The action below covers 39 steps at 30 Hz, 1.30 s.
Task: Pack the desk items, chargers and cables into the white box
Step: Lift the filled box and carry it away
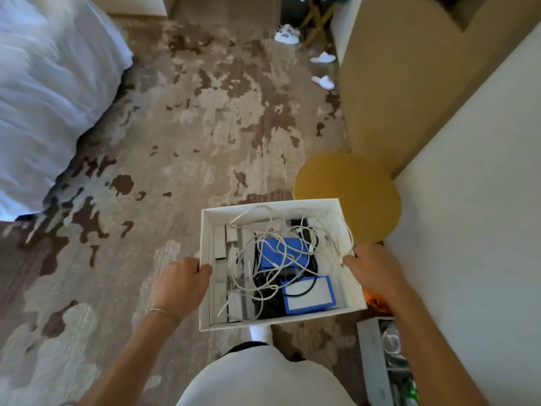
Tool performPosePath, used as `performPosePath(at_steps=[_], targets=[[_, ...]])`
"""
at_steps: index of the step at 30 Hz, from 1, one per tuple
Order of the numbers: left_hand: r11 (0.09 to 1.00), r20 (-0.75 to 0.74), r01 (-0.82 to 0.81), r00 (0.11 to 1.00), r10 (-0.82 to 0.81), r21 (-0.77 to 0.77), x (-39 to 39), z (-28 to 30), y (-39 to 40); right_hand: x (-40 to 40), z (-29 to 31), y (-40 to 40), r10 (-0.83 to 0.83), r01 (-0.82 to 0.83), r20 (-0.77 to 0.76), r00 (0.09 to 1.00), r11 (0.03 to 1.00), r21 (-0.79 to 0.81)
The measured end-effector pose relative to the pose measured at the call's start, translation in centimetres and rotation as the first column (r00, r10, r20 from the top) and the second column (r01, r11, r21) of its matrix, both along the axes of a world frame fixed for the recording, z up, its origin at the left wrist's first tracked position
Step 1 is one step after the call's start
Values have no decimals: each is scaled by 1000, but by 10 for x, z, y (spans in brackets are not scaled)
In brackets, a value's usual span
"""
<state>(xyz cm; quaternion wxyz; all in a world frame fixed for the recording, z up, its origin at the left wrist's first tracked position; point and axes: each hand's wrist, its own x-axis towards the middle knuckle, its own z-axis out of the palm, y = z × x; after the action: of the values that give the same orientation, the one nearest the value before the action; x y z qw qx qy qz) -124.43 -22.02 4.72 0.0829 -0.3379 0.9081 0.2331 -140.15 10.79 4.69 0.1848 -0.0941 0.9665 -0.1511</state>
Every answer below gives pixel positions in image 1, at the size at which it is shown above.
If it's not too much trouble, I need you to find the person's right hand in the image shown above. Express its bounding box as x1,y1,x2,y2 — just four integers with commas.
343,243,409,312

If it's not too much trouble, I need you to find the person's left forearm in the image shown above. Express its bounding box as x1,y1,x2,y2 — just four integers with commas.
79,309,181,406

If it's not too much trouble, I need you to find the thin silver bracelet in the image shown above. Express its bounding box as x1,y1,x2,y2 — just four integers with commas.
148,307,181,325

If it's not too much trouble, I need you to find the white sneaker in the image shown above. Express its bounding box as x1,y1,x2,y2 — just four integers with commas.
274,24,302,45

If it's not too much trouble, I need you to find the person's white sock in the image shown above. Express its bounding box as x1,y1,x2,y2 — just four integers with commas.
249,324,274,346

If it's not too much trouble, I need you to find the person's white shirt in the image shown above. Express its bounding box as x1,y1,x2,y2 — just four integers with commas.
176,344,358,406

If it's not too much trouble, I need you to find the white cardboard box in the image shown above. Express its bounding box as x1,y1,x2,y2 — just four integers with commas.
198,198,368,333

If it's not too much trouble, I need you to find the round yellow stool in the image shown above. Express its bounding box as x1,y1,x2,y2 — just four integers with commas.
292,152,402,246

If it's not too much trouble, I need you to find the black cable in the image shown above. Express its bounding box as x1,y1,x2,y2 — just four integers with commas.
253,220,318,299

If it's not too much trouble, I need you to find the bed with white duvet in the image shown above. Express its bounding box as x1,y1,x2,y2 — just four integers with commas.
0,0,134,222

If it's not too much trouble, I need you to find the person's left hand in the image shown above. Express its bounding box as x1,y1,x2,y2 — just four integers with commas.
150,257,213,326

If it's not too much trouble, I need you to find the person's right forearm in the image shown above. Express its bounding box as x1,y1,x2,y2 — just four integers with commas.
380,288,492,406

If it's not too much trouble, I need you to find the grey open drawer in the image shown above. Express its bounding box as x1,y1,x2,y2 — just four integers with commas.
357,316,420,406

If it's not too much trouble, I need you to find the plain blue battery pack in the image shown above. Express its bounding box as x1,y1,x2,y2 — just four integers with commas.
258,237,318,278

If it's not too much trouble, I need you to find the wooden folding luggage rack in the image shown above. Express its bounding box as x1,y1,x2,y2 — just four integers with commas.
298,0,344,50

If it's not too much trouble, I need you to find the tangled white cable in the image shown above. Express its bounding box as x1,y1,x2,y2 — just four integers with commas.
217,204,354,318

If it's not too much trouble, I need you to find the tan wooden cabinet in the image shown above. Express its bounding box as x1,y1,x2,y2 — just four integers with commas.
337,0,541,179

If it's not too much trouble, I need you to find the blue battery pack white label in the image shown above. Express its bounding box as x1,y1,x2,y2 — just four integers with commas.
280,274,337,316

